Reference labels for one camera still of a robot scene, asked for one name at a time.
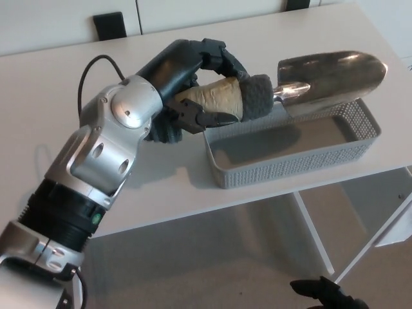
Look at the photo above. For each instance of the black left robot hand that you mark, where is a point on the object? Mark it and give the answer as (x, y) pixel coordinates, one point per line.
(170, 67)

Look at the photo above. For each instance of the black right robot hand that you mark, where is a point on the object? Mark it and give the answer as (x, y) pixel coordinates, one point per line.
(331, 296)

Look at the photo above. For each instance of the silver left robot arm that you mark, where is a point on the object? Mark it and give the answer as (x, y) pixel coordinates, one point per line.
(128, 106)

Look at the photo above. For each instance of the white desk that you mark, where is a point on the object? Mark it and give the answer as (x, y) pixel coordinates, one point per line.
(289, 38)

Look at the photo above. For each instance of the clear plastic document pouch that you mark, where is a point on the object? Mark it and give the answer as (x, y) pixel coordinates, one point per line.
(394, 239)

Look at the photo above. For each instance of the white cabinet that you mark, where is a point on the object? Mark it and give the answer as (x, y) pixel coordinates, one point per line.
(48, 25)

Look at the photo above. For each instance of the grey perforated plastic basket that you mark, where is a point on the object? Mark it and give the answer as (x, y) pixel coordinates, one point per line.
(289, 170)

